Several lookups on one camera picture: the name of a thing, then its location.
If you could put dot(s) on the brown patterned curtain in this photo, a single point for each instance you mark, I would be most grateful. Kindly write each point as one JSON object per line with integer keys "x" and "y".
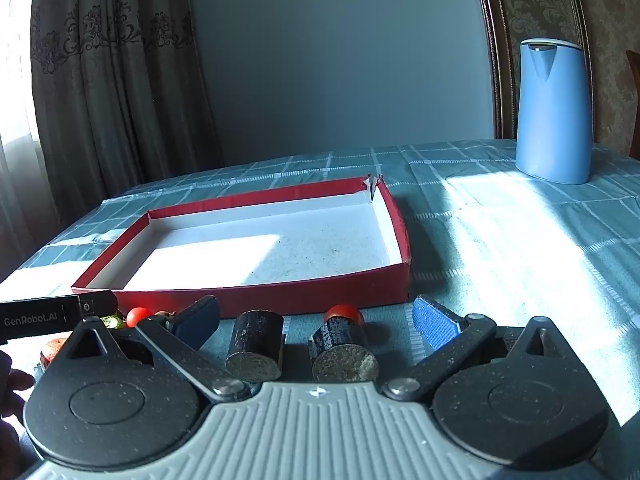
{"x": 120, "y": 70}

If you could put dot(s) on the green pepper piece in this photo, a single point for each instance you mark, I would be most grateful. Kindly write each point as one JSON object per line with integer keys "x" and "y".
{"x": 112, "y": 321}

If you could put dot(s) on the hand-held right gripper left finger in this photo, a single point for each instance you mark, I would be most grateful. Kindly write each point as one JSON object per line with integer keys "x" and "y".
{"x": 196, "y": 324}

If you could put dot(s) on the teal checked tablecloth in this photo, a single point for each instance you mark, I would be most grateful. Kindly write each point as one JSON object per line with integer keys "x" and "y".
{"x": 500, "y": 260}

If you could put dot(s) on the rough eggplant piece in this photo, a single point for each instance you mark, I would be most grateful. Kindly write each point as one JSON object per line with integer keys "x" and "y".
{"x": 340, "y": 350}

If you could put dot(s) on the orange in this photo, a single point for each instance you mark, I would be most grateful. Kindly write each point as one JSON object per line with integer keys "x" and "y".
{"x": 52, "y": 351}

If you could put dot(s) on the red cardboard box tray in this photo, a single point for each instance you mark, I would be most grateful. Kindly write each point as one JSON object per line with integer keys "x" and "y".
{"x": 280, "y": 250}

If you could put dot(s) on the notched eggplant piece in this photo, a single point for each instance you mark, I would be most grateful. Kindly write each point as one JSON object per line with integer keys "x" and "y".
{"x": 252, "y": 342}

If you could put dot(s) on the person's left hand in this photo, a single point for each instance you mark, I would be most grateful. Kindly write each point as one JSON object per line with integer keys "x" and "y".
{"x": 14, "y": 385}

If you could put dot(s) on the white sheer curtain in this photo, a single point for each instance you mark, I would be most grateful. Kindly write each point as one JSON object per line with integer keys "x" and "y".
{"x": 17, "y": 110}

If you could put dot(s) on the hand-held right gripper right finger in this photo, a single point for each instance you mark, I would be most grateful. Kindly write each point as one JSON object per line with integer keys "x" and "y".
{"x": 434, "y": 322}

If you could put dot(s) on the dark wooden wall frame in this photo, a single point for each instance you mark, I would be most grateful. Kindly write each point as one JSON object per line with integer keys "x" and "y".
{"x": 495, "y": 50}

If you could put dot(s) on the blue thermos jug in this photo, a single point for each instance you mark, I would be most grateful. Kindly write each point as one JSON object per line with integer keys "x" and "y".
{"x": 552, "y": 115}

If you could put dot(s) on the brown wooden chair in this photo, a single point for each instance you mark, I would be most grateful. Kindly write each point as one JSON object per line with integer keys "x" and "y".
{"x": 634, "y": 105}

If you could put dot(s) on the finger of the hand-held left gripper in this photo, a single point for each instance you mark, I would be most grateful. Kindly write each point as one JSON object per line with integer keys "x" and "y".
{"x": 100, "y": 304}

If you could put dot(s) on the small red tomato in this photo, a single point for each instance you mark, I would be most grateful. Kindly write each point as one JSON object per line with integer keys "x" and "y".
{"x": 139, "y": 316}

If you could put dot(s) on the large red tomato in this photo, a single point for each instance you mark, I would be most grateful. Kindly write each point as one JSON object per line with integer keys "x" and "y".
{"x": 345, "y": 312}

